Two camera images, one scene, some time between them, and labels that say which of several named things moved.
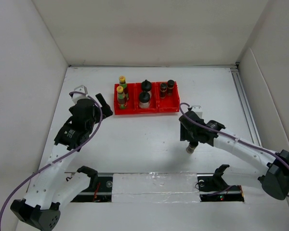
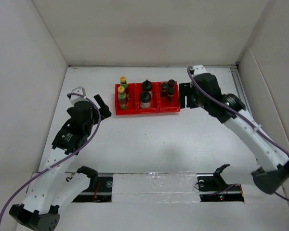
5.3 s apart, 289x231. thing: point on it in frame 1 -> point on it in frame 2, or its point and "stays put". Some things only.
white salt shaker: [146, 86] stays put
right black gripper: [184, 134] -> [186, 88]
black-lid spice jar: [170, 85] stays put
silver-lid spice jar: [163, 88] stays put
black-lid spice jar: [192, 146] -> [171, 92]
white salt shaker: [144, 100] stays put
